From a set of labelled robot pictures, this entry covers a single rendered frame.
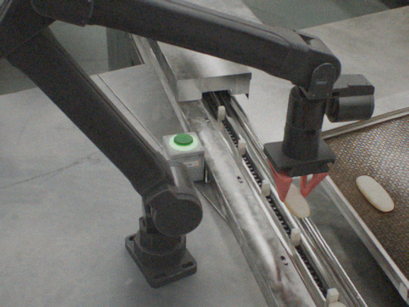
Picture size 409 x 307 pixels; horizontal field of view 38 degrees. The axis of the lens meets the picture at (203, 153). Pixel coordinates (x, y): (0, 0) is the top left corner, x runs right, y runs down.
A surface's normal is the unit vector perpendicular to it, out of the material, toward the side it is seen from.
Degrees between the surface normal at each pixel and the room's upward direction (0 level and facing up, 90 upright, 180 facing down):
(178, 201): 90
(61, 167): 0
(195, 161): 90
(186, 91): 90
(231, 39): 87
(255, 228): 0
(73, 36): 0
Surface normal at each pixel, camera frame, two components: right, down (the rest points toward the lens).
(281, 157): 0.04, -0.82
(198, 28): 0.23, 0.52
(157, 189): -0.42, -0.68
